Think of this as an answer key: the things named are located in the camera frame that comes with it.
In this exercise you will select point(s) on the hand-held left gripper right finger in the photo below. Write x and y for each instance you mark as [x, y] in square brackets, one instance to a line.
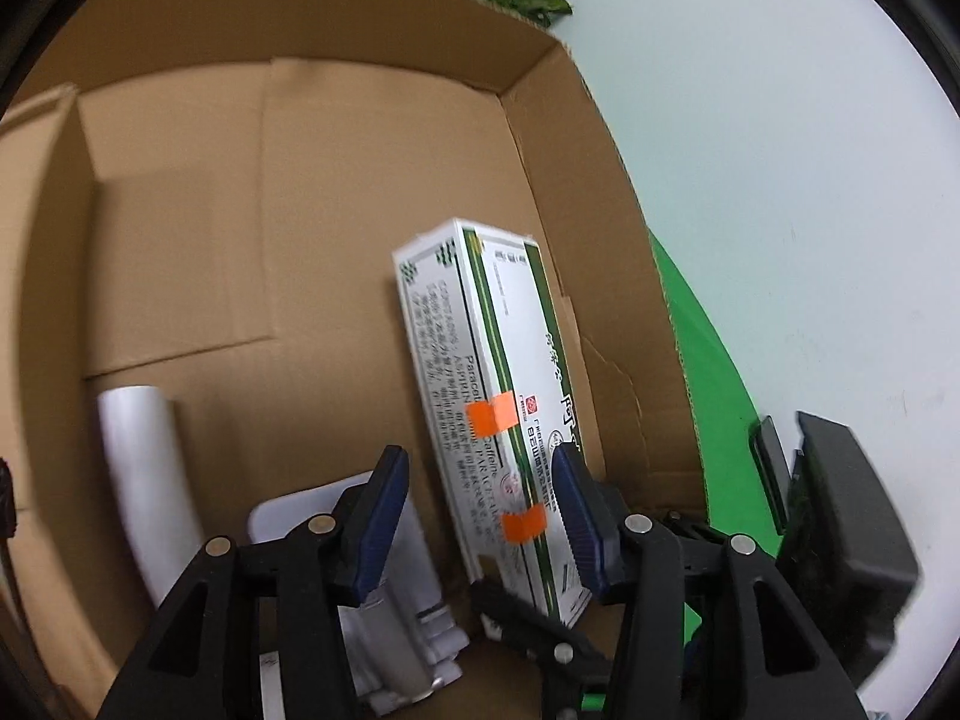
[586, 532]

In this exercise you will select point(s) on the white paper roll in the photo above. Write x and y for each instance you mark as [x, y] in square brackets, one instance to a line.
[142, 465]

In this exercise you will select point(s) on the white and green medicine box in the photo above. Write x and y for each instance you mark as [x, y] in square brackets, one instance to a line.
[480, 330]

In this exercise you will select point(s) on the small narrow cardboard box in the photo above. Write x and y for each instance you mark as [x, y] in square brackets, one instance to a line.
[41, 277]

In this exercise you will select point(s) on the white plastic pack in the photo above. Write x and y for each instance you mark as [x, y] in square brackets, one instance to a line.
[409, 615]

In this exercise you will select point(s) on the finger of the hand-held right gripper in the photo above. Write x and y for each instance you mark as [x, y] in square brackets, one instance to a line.
[525, 619]

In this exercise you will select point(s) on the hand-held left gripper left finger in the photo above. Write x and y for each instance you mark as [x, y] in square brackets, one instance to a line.
[384, 525]

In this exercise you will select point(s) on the green mat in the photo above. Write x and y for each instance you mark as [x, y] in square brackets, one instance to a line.
[712, 390]

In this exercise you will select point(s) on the large cardboard box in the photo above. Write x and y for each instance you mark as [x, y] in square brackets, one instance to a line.
[337, 165]

